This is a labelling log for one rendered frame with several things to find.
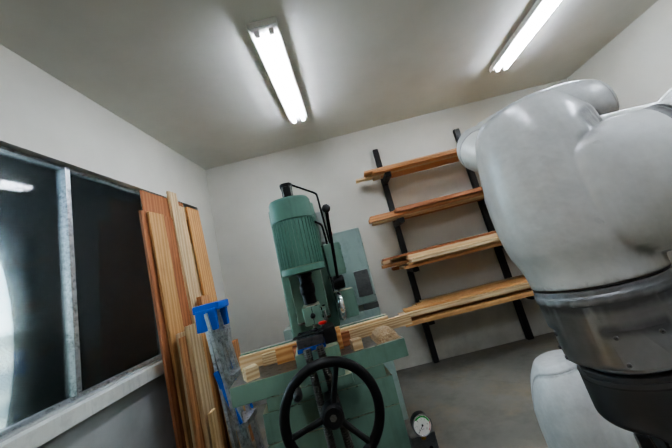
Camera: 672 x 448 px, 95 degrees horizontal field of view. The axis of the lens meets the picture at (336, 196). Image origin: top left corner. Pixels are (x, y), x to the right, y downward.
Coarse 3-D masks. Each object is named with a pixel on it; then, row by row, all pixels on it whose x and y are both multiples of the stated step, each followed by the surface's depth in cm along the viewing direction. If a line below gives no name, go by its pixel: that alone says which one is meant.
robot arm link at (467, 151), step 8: (664, 96) 27; (648, 104) 33; (656, 104) 23; (664, 104) 22; (616, 112) 36; (624, 112) 35; (472, 136) 67; (464, 144) 68; (472, 144) 63; (464, 152) 67; (472, 152) 61; (464, 160) 69; (472, 160) 61; (472, 168) 67
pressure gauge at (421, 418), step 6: (414, 414) 98; (420, 414) 96; (426, 414) 98; (414, 420) 96; (420, 420) 96; (426, 420) 96; (414, 426) 95; (420, 426) 96; (426, 426) 96; (420, 432) 95; (426, 432) 95
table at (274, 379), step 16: (368, 336) 121; (400, 336) 110; (352, 352) 105; (368, 352) 105; (384, 352) 106; (400, 352) 106; (272, 368) 110; (288, 368) 105; (240, 384) 100; (256, 384) 100; (272, 384) 100; (320, 384) 93; (240, 400) 98; (256, 400) 99
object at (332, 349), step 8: (328, 344) 99; (336, 344) 96; (296, 352) 99; (312, 352) 95; (328, 352) 95; (336, 352) 96; (296, 360) 94; (304, 360) 94; (320, 376) 94; (304, 384) 93
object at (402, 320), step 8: (384, 320) 123; (392, 320) 123; (400, 320) 123; (408, 320) 124; (360, 328) 121; (368, 328) 122; (392, 328) 122; (352, 336) 120; (360, 336) 121; (272, 352) 117; (264, 360) 116; (272, 360) 116
